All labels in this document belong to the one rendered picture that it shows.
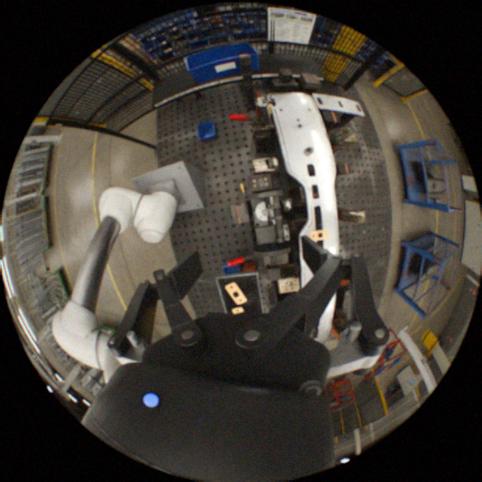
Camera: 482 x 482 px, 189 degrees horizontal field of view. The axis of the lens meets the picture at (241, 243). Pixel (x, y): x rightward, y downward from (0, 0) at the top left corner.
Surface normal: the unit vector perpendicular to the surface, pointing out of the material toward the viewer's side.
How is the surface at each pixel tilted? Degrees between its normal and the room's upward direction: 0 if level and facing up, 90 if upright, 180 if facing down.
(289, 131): 0
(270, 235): 0
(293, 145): 0
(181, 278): 90
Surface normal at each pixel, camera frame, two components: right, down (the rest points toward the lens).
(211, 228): -0.10, 0.26
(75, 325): 0.54, -0.68
